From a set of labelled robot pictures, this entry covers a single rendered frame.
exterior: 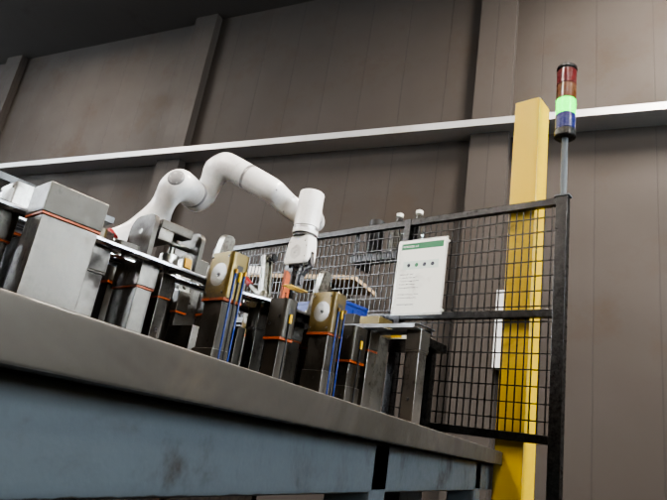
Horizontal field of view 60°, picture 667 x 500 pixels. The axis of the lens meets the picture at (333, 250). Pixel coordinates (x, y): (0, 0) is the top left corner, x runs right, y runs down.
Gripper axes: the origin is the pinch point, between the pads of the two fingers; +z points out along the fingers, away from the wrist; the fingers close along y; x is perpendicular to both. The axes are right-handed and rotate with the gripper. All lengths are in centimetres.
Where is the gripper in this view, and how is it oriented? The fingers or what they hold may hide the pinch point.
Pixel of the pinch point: (296, 281)
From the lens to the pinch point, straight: 186.6
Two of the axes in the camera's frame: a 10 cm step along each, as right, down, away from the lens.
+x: 6.4, 3.4, 6.9
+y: 7.6, -0.9, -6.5
